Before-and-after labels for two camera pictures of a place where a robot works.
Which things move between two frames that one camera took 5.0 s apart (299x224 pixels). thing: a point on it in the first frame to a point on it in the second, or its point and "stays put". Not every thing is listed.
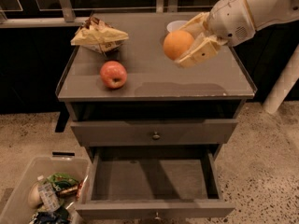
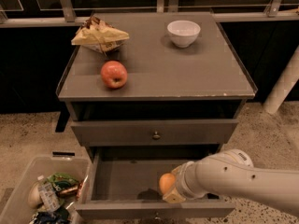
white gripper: (229, 18) to (184, 180)
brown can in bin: (68, 192) stays put
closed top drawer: (119, 133) stays put
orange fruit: (177, 43) to (166, 183)
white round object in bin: (35, 197) stays put
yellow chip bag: (98, 35) stays put
